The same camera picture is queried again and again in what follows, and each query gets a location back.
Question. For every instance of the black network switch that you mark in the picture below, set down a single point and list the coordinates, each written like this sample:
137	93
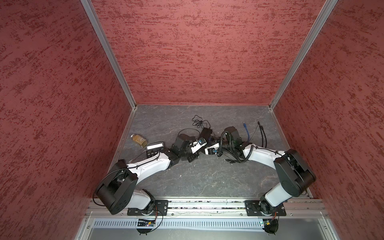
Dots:
206	133

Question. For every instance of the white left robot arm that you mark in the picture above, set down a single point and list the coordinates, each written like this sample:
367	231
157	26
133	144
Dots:
118	189

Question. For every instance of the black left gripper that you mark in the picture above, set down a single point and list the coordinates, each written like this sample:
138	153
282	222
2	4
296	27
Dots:
193	157

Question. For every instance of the aluminium right corner post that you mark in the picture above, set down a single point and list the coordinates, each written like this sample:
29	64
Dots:
317	26

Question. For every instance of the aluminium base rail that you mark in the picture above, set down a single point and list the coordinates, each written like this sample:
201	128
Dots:
236	208

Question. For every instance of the black power adapter with cable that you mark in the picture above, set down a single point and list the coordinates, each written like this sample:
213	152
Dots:
199	122

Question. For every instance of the black calculator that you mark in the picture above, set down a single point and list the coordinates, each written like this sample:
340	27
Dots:
154	148

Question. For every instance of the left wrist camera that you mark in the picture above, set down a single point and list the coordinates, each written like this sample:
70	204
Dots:
200	143

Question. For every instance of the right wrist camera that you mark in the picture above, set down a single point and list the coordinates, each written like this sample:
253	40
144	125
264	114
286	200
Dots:
212	150

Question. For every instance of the aluminium corner post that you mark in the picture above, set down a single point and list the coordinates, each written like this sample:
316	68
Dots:
92	15
317	26

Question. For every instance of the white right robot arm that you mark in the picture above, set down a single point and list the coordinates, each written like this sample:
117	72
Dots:
294	174

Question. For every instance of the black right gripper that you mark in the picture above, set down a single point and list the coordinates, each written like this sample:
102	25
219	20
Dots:
221	153

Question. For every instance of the glass jar with brown contents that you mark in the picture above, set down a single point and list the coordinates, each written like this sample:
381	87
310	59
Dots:
138	139

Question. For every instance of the aluminium left corner post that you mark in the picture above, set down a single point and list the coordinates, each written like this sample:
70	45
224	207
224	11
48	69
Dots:
92	15

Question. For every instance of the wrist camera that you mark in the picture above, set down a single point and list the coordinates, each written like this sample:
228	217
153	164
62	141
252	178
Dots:
200	143
212	150

